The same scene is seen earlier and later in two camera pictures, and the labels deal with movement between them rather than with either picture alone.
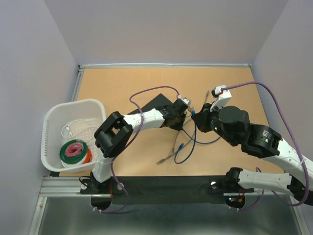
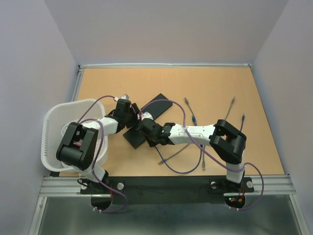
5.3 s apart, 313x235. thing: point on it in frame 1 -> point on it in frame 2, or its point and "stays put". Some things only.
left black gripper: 178,127 -> 137,110
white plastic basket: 78,120 stays put
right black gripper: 203,117 -> 150,141
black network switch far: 159,101 stays put
